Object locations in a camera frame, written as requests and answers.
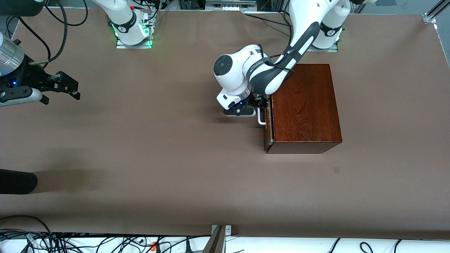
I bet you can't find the dark wooden cabinet box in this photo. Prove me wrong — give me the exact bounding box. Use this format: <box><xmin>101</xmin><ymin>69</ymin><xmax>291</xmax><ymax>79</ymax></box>
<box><xmin>269</xmin><ymin>64</ymin><xmax>343</xmax><ymax>154</ymax></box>

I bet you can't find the white power strip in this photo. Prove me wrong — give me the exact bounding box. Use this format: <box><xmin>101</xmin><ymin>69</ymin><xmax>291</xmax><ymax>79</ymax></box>
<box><xmin>205</xmin><ymin>0</ymin><xmax>258</xmax><ymax>12</ymax></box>

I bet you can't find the aluminium profile rail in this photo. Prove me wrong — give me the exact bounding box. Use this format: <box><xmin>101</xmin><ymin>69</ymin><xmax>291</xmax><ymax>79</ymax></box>
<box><xmin>423</xmin><ymin>0</ymin><xmax>450</xmax><ymax>24</ymax></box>

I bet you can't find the silver metal table bracket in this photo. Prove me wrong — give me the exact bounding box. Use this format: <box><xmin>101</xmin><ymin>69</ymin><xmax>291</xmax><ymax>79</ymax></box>
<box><xmin>211</xmin><ymin>225</ymin><xmax>232</xmax><ymax>243</ymax></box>

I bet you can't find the black rounded object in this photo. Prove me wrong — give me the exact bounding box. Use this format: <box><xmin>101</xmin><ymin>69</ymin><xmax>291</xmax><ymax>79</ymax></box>
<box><xmin>0</xmin><ymin>169</ymin><xmax>38</xmax><ymax>195</ymax></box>

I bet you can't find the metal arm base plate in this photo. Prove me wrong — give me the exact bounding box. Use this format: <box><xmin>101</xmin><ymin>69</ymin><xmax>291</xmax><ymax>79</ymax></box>
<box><xmin>309</xmin><ymin>41</ymin><xmax>339</xmax><ymax>53</ymax></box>
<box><xmin>116</xmin><ymin>33</ymin><xmax>153</xmax><ymax>49</ymax></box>

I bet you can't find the dark grey slanted bar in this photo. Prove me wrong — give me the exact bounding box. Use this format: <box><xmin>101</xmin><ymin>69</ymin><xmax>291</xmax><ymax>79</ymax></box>
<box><xmin>203</xmin><ymin>225</ymin><xmax>225</xmax><ymax>253</ymax></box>

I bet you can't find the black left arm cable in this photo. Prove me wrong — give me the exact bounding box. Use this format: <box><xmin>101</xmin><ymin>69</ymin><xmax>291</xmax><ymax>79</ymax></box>
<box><xmin>258</xmin><ymin>0</ymin><xmax>296</xmax><ymax>74</ymax></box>

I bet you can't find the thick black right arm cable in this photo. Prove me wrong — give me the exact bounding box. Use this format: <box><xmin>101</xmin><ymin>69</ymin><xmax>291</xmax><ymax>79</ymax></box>
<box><xmin>29</xmin><ymin>0</ymin><xmax>68</xmax><ymax>66</ymax></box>

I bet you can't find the black table cable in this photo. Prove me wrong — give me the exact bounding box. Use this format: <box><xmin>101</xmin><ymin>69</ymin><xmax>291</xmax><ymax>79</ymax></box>
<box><xmin>244</xmin><ymin>12</ymin><xmax>292</xmax><ymax>28</ymax></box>

